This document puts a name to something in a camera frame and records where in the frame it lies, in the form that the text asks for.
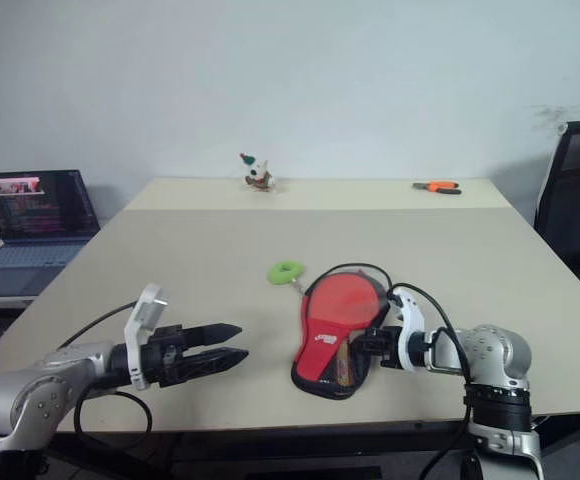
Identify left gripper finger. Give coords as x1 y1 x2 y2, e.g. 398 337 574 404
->
178 347 250 385
180 323 244 349

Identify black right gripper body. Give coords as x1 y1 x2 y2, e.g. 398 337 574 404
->
364 326 404 371

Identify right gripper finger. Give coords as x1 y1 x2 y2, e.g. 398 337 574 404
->
351 328 371 357

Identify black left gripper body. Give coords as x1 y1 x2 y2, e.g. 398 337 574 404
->
142 323 187 389

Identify red table tennis paddle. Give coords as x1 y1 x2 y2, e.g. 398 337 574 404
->
312 273 382 387

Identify black fabric pouch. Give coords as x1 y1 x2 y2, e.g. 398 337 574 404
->
289 263 394 401

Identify white plush dog toy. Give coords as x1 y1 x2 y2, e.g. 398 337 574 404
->
239 152 277 194

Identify orange and black pliers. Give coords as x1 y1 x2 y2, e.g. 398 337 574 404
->
412 179 463 195

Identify open blue laptop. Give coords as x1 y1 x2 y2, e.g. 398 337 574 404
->
0 168 102 297

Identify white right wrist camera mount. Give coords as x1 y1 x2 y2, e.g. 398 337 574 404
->
391 287 427 372

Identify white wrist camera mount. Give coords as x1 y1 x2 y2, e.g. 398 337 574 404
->
123 283 170 391
391 287 427 372

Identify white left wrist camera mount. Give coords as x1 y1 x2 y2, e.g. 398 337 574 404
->
123 283 170 391

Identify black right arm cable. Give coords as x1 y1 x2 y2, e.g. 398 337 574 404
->
387 282 474 480

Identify black table frame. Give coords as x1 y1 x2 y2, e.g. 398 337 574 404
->
44 422 471 480

